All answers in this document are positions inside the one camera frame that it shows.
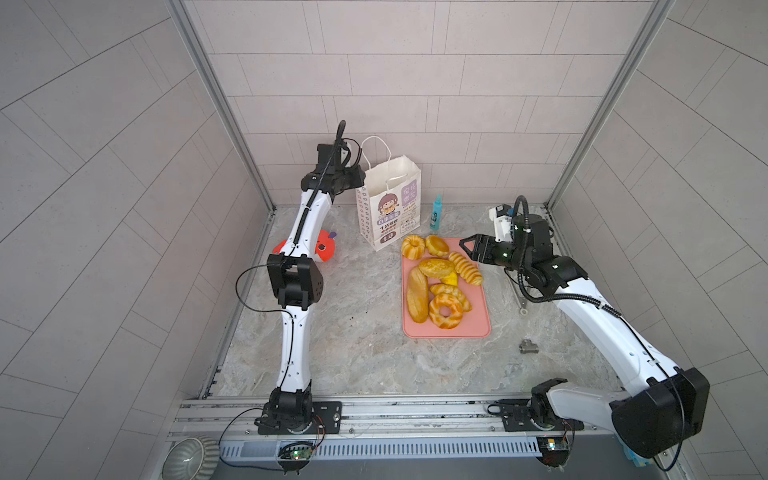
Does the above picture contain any white printed paper bag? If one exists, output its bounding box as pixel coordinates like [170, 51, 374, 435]
[356, 135, 422, 251]

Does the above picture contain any round fake bread bun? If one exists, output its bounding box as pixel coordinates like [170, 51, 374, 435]
[425, 235, 450, 258]

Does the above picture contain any oval glazed fake bread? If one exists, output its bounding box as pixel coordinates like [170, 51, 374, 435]
[418, 258, 455, 279]

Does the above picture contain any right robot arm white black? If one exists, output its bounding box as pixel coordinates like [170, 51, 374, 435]
[459, 207, 710, 458]

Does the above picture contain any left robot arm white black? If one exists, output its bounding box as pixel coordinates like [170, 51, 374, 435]
[258, 166, 365, 435]

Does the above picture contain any striped twisted fake bread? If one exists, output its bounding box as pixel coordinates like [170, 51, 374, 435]
[448, 251, 483, 286]

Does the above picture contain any yellow small fake pastry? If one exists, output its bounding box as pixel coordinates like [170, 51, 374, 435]
[440, 271, 458, 286]

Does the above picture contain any bundt shaped fake bread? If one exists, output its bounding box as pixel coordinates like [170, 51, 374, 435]
[401, 235, 426, 260]

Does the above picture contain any braided fake bread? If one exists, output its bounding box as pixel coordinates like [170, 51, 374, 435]
[429, 283, 472, 312]

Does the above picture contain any long loaf fake bread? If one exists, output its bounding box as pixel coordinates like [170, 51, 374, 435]
[406, 266, 429, 324]

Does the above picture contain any red shark plush toy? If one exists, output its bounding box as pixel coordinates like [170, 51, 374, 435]
[272, 229, 336, 263]

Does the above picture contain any pink plastic tray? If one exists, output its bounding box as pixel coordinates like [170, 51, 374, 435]
[402, 238, 491, 339]

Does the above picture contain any teal small bottle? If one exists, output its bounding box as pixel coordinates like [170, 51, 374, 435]
[430, 194, 443, 232]

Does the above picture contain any small grey metal fitting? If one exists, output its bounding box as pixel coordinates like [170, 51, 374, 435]
[519, 339, 539, 354]

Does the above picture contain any right circuit board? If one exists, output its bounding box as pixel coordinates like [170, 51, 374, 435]
[536, 437, 571, 468]

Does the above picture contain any blue owl number tag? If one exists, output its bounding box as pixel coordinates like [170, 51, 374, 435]
[622, 444, 653, 468]

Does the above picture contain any left green circuit board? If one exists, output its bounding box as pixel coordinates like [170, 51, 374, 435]
[278, 441, 315, 461]

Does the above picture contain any grey ribbed round fan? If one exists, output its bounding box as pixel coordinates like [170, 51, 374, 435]
[161, 436, 219, 480]

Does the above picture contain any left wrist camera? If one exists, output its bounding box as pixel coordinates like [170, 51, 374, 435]
[315, 141, 351, 177]

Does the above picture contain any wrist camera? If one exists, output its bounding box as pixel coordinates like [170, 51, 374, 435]
[315, 141, 351, 177]
[488, 204, 514, 242]

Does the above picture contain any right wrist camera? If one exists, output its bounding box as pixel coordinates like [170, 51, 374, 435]
[488, 204, 514, 242]

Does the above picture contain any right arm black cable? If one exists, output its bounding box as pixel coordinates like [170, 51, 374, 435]
[506, 194, 688, 473]

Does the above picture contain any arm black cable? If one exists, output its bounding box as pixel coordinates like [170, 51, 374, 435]
[233, 119, 364, 391]
[506, 194, 688, 473]

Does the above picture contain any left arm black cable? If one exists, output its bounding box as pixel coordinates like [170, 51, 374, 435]
[233, 119, 364, 391]

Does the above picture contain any ring donut fake bread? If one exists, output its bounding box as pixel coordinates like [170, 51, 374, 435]
[429, 293, 464, 329]

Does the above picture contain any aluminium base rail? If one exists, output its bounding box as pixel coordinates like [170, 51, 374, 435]
[167, 394, 613, 466]

